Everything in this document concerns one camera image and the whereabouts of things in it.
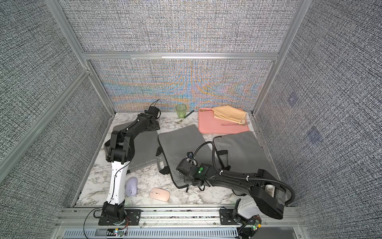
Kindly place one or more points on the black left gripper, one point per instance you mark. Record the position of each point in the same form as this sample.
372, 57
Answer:
156, 126

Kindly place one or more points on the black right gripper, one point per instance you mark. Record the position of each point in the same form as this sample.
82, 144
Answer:
200, 167

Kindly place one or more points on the grey laptop bag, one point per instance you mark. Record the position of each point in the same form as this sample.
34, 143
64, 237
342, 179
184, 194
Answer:
242, 153
173, 147
146, 145

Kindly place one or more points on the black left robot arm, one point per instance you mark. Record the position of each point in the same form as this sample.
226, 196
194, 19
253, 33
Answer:
131, 144

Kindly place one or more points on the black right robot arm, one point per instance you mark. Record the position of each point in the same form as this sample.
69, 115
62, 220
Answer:
269, 194

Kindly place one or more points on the pink computer mouse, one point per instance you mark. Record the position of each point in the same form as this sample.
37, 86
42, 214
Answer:
159, 194

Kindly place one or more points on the lilac computer mouse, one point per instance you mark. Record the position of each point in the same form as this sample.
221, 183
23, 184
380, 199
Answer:
131, 187

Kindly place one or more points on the green plastic cup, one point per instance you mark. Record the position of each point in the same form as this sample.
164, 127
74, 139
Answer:
181, 110

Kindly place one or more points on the pink tray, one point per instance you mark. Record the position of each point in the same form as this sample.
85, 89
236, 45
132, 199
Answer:
208, 124

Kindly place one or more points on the tan folded cloth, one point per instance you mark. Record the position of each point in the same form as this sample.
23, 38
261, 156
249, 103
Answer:
230, 114

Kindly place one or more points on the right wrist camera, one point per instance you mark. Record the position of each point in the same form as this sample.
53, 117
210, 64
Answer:
191, 158

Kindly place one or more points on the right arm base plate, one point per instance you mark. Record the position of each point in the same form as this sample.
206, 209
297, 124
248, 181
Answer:
226, 217

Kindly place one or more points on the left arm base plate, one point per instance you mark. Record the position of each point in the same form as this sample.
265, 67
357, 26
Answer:
131, 217

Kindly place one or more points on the aluminium front rail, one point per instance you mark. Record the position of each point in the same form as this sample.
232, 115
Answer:
178, 222

